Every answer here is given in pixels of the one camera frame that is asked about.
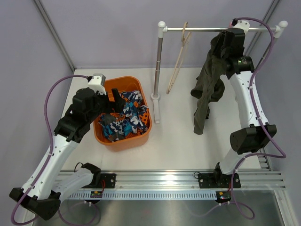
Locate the white slotted cable duct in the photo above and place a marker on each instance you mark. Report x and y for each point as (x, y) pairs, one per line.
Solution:
(143, 195)

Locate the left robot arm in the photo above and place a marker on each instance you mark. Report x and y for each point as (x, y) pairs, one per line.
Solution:
(40, 194)

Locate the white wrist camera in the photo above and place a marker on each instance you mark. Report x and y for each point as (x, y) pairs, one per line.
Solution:
(97, 83)
(240, 24)

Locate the metal clothes rack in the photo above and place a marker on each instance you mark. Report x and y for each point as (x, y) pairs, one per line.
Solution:
(252, 24)

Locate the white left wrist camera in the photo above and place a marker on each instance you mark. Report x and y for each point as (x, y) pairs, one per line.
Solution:
(97, 83)

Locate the beige plastic hanger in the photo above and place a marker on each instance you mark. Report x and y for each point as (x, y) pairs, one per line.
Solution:
(185, 39)

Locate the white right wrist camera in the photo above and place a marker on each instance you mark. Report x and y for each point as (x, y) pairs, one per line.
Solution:
(240, 24)

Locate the orange plastic basket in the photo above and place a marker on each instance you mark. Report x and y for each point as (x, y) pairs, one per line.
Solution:
(123, 84)

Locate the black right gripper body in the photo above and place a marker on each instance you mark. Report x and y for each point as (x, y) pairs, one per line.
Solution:
(223, 52)

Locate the olive green shorts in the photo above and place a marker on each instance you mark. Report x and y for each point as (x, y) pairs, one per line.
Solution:
(209, 87)

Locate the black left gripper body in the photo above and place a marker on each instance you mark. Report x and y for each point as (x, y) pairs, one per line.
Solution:
(107, 106)

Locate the aluminium mounting rail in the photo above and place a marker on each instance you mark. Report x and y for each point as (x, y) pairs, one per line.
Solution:
(187, 179)

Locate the colourful patterned shorts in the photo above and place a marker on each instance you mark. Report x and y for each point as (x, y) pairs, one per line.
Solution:
(131, 122)

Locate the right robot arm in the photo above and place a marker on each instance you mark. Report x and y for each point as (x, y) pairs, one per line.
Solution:
(255, 129)

